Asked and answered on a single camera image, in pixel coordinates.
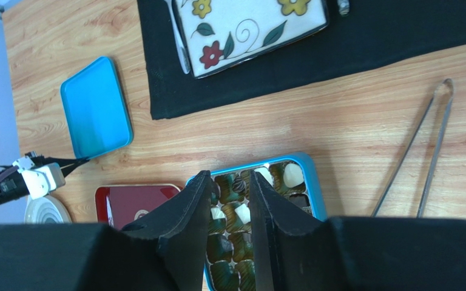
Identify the white oval chocolate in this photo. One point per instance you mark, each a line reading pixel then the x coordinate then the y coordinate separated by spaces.
pixel 293 175

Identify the silver fork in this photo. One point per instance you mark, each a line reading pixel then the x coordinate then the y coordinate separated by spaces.
pixel 180 48

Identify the black cloth placemat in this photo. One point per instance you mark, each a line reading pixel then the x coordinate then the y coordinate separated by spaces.
pixel 373 35

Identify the white round plate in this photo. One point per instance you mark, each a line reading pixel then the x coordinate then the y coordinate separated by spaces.
pixel 46 210

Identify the blue chocolate tin box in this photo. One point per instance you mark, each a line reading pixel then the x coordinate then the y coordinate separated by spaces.
pixel 229 261

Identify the blue tin lid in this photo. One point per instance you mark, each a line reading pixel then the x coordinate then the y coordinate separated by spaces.
pixel 95 108

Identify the dark striped square chocolate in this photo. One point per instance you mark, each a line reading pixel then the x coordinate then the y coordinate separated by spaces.
pixel 238 185

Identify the white rectangular chocolate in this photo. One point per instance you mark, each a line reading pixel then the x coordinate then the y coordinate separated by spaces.
pixel 217 213

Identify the white cube chocolate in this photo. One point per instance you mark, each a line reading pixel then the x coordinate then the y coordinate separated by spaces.
pixel 243 213

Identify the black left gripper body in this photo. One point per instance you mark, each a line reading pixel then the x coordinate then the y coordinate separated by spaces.
pixel 12 185

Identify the silver table knife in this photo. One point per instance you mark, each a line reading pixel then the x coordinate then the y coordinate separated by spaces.
pixel 343 7

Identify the floral square plate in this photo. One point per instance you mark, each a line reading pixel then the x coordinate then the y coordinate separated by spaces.
pixel 218 35

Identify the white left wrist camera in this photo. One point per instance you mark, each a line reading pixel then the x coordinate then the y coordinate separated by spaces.
pixel 39 180

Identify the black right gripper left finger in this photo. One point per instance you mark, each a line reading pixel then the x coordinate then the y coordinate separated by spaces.
pixel 163 250

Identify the red chocolate tray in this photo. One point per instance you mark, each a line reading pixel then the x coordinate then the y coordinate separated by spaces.
pixel 118 205

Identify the white egg-shaped chocolate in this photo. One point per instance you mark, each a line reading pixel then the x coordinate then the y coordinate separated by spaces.
pixel 264 171

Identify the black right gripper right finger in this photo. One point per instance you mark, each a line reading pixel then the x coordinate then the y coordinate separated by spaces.
pixel 295 251

